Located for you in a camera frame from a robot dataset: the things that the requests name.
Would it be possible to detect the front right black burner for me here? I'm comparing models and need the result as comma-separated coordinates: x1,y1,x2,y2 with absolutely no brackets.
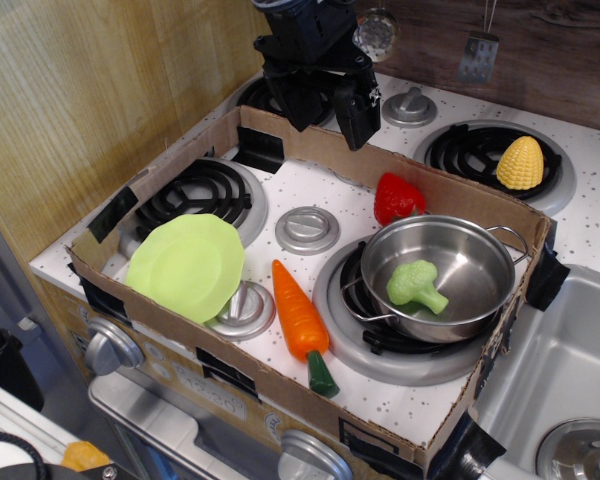
339,241,489,355

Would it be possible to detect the grey front stove knob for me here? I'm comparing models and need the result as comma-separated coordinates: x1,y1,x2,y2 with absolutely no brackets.
205,281,276,342

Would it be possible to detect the back right black burner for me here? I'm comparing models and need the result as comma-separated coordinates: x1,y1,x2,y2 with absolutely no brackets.
422,123,563,200

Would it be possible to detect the silver oven door handle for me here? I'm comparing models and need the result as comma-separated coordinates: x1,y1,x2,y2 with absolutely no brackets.
89,373,245,479

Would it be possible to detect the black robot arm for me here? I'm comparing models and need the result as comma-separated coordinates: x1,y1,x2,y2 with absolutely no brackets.
253,0,381,151

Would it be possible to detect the hanging metal strainer ladle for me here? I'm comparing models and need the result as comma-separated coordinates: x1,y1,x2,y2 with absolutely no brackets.
353,1,400,63

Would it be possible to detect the grey left oven knob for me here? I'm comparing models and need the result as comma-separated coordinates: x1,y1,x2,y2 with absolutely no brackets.
84,317,145,376

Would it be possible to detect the stainless steel pan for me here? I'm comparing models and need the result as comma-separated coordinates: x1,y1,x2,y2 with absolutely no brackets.
341,215,530,344

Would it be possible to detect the light green plastic plate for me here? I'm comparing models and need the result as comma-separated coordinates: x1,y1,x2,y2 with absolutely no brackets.
125,214,245,324

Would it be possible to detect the orange object at bottom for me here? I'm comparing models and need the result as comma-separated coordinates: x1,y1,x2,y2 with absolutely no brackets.
60,441,111,472

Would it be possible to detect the grey back stove knob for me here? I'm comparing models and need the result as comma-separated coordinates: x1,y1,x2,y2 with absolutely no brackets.
382,87,438,128

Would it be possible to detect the grey centre stove knob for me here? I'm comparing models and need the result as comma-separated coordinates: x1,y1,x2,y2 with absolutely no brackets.
275,206,341,256

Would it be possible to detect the black cable at bottom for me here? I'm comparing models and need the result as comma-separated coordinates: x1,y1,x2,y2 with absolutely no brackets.
0,430,49,480

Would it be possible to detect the green toy broccoli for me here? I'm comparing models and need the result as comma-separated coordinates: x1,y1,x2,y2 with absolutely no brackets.
386,260,449,314

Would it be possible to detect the brown cardboard fence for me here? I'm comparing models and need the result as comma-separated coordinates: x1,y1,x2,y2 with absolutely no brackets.
68,106,555,479

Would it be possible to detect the grey toy sink basin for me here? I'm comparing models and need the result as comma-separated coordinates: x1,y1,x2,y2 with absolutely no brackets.
476,266,600,479

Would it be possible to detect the hanging metal slotted spatula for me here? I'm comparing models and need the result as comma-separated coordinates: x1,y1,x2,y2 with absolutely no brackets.
456,0,499,85

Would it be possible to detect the orange toy carrot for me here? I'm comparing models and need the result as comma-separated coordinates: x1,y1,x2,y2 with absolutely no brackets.
271,260,340,398

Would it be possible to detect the red toy strawberry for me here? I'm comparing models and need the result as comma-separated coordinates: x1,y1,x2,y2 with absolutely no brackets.
374,173,426,226

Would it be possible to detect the grey oven knob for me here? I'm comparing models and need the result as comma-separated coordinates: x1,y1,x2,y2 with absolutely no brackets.
84,317,145,376
277,429,354,480

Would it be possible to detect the grey right oven knob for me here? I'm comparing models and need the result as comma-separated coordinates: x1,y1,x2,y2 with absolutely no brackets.
277,429,354,480

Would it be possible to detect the yellow toy corn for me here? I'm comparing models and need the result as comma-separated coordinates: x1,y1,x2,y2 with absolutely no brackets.
496,136,544,191

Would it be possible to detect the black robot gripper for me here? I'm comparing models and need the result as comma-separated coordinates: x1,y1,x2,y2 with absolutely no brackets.
252,1,381,151

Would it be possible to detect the silver sink drain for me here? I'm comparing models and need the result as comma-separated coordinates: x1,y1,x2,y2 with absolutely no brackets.
535,418,600,479

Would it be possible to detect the grey stove knob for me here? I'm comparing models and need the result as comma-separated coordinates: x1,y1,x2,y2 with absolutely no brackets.
382,87,438,128
205,281,276,342
275,206,341,256

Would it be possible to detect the front left black burner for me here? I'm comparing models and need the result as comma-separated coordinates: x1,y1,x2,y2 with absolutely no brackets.
134,158,266,240

